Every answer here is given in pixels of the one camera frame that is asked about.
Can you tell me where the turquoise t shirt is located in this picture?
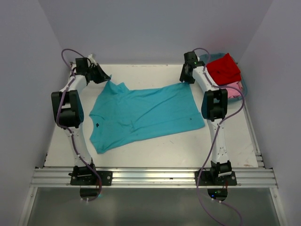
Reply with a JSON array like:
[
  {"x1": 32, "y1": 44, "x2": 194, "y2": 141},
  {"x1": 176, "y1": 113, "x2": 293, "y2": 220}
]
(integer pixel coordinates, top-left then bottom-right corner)
[{"x1": 89, "y1": 81, "x2": 205, "y2": 154}]

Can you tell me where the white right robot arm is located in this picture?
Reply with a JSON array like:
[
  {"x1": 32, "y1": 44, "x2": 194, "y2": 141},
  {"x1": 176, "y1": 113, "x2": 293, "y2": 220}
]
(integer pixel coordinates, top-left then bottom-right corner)
[{"x1": 180, "y1": 51, "x2": 232, "y2": 186}]

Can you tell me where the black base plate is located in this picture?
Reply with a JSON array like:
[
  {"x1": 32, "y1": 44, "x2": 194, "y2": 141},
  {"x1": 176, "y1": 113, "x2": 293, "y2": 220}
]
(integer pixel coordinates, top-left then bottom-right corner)
[
  {"x1": 70, "y1": 171, "x2": 113, "y2": 186},
  {"x1": 194, "y1": 170, "x2": 238, "y2": 186}
]

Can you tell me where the red t shirt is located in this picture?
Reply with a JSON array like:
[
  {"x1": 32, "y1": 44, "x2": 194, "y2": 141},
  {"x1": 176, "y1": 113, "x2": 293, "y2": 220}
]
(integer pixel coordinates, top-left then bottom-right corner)
[{"x1": 206, "y1": 53, "x2": 241, "y2": 86}]

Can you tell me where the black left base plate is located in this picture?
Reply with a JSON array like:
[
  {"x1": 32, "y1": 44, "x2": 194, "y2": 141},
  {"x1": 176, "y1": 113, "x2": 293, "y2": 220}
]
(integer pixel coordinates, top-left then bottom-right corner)
[{"x1": 70, "y1": 171, "x2": 113, "y2": 186}]

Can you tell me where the pink t shirt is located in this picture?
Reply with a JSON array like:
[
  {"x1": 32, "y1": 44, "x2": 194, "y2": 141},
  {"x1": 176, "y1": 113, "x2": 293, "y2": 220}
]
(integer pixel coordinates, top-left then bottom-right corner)
[{"x1": 223, "y1": 81, "x2": 243, "y2": 99}]

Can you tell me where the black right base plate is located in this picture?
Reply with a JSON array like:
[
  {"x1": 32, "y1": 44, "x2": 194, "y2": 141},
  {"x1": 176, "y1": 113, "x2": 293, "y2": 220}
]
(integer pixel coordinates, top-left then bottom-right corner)
[{"x1": 194, "y1": 170, "x2": 238, "y2": 186}]

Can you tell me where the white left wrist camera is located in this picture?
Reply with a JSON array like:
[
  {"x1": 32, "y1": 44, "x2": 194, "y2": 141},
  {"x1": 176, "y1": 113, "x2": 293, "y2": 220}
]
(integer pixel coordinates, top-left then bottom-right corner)
[{"x1": 88, "y1": 54, "x2": 97, "y2": 65}]

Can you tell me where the aluminium mounting rail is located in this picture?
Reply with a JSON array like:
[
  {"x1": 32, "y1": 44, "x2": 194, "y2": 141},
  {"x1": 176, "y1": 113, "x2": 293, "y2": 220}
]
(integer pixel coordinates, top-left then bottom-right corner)
[{"x1": 29, "y1": 150, "x2": 279, "y2": 189}]

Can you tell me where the teal plastic basket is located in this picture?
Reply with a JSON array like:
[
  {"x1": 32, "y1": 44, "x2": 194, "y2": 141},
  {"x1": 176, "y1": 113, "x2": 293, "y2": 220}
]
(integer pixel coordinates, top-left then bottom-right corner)
[{"x1": 199, "y1": 53, "x2": 247, "y2": 103}]

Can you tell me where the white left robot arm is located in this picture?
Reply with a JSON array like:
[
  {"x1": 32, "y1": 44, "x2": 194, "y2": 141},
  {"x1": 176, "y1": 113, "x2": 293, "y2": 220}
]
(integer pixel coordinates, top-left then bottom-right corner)
[{"x1": 51, "y1": 55, "x2": 111, "y2": 185}]

